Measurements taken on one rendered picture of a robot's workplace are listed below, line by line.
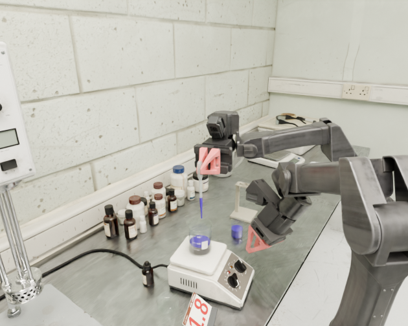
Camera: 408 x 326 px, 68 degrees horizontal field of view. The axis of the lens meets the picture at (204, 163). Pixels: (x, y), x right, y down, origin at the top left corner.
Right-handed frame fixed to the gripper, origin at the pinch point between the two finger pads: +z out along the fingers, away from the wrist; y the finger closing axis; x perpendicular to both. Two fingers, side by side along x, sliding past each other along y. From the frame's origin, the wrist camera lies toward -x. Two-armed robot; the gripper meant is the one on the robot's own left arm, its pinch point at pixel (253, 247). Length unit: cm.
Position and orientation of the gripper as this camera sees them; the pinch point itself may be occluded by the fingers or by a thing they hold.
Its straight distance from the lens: 80.4
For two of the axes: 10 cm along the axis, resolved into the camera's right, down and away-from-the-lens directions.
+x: 5.4, 6.9, -4.9
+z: -4.5, 7.3, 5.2
